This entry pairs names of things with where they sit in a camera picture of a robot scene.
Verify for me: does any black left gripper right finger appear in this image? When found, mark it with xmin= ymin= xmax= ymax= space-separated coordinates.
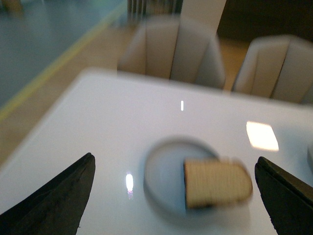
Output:
xmin=254 ymin=157 xmax=313 ymax=235

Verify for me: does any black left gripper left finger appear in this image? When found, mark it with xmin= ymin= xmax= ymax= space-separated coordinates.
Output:
xmin=0 ymin=153 xmax=95 ymax=235

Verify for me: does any slice of toast bread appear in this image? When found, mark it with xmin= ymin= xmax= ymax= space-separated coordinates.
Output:
xmin=183 ymin=159 xmax=253 ymax=210

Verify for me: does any light blue round plate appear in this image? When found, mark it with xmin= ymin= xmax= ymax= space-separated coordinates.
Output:
xmin=144 ymin=137 xmax=219 ymax=218

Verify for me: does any beige chair right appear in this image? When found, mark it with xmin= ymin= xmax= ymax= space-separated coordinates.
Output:
xmin=232 ymin=35 xmax=313 ymax=104

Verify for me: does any beige chair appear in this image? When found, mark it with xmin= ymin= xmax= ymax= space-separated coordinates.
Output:
xmin=117 ymin=16 xmax=225 ymax=89
xmin=232 ymin=35 xmax=313 ymax=104

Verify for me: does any dark kitchen cabinet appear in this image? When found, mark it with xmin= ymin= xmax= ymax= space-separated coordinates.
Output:
xmin=217 ymin=0 xmax=313 ymax=42

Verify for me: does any beige chair left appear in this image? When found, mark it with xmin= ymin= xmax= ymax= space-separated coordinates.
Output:
xmin=117 ymin=16 xmax=225 ymax=89

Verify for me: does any white pillar cabinet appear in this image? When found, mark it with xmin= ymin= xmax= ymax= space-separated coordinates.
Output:
xmin=180 ymin=0 xmax=226 ymax=33

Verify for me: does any grey curtain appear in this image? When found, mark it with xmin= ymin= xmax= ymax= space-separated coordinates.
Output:
xmin=127 ymin=0 xmax=183 ymax=19

